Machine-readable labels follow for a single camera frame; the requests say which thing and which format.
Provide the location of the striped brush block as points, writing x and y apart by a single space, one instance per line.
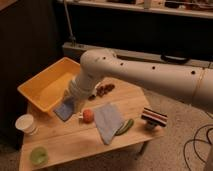
153 118

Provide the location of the wooden table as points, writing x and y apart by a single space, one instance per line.
71 140

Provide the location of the light blue cloth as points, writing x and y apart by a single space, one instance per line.
108 121

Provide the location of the metal pole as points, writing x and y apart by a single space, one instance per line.
72 37

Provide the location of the blue sponge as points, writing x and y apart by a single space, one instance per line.
65 109

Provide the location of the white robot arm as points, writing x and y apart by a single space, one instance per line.
191 85

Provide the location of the dark red grapes toy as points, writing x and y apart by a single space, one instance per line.
103 90

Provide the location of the metal shelf rail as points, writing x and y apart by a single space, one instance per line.
150 60

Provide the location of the orange fruit toy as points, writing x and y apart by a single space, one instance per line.
88 116

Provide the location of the green plastic cup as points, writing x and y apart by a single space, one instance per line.
38 156

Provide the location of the yellow plastic bin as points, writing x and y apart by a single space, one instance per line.
45 90

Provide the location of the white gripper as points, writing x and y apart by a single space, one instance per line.
75 103

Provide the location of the green pea pod toy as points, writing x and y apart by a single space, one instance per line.
125 128

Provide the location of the black handle on rail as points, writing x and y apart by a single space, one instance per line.
174 61

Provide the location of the white plastic cup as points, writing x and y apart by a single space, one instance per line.
27 124

